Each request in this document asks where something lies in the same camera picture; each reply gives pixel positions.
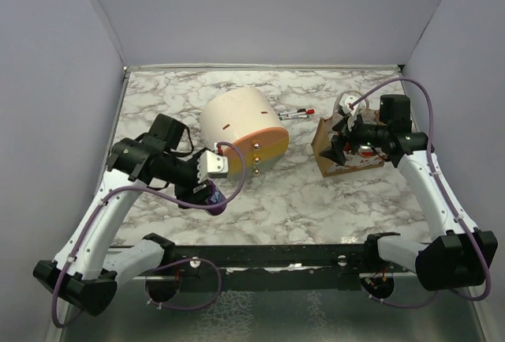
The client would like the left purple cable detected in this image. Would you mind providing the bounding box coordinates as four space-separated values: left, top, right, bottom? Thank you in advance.
50 141 248 328

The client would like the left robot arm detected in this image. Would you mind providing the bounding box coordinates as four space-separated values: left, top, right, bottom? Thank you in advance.
33 114 197 316

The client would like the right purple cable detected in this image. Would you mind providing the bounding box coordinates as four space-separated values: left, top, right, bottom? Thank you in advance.
349 78 492 310

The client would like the purple cable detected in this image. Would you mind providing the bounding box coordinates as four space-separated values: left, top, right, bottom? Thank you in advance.
349 78 492 310
50 141 248 328

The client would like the purple can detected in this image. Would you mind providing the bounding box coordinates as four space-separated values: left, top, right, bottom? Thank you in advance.
205 181 226 216

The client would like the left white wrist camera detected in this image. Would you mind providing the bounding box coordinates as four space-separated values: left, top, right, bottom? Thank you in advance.
196 150 229 182

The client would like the red capped marker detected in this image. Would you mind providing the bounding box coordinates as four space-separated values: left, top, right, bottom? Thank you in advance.
279 108 315 120

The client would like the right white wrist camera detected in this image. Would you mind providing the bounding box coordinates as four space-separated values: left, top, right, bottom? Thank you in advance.
334 92 366 119

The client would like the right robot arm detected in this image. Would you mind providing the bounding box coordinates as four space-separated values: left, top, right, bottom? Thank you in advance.
320 93 498 291

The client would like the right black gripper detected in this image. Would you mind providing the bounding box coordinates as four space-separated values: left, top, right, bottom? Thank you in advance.
320 109 390 165

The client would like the cream cylindrical container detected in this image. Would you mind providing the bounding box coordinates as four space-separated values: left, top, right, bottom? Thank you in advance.
199 88 290 180

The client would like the black base frame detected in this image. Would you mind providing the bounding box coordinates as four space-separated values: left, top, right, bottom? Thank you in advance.
144 243 405 292

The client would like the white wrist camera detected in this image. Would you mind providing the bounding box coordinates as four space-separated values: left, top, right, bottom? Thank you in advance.
334 92 366 119
196 150 229 182

